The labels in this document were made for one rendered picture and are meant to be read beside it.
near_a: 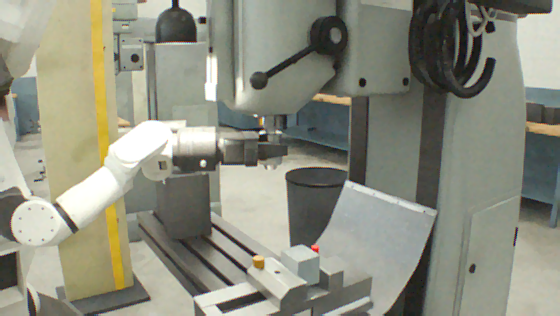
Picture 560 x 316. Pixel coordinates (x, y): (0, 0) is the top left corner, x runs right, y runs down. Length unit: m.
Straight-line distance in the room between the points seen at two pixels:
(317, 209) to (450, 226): 1.77
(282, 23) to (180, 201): 0.65
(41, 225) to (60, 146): 1.74
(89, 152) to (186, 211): 1.35
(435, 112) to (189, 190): 0.68
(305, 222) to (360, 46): 2.10
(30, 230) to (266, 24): 0.51
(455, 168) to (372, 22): 0.40
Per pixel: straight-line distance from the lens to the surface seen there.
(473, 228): 1.11
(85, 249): 2.65
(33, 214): 0.74
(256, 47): 0.72
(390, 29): 0.88
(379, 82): 0.86
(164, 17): 0.72
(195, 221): 1.23
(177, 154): 0.81
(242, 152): 0.80
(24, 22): 0.86
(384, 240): 1.10
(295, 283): 0.78
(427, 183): 1.04
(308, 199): 2.74
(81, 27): 2.45
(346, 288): 0.86
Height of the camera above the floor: 1.41
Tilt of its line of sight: 13 degrees down
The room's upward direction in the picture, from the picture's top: straight up
